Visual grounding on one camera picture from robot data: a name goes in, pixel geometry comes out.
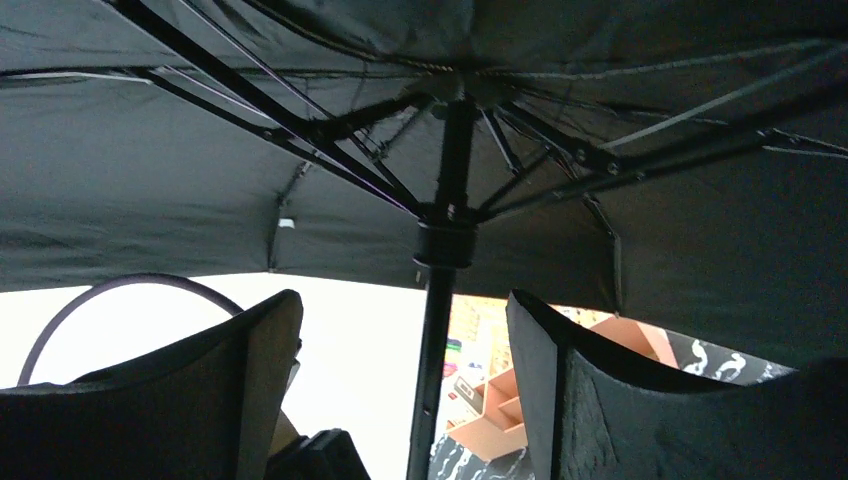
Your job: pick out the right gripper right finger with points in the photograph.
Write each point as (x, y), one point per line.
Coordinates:
(595, 409)

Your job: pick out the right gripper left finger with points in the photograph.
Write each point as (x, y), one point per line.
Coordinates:
(203, 407)

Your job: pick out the beige folding umbrella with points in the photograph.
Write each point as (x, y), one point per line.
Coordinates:
(679, 162)

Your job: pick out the orange plastic file organizer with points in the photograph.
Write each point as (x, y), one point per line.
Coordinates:
(480, 406)

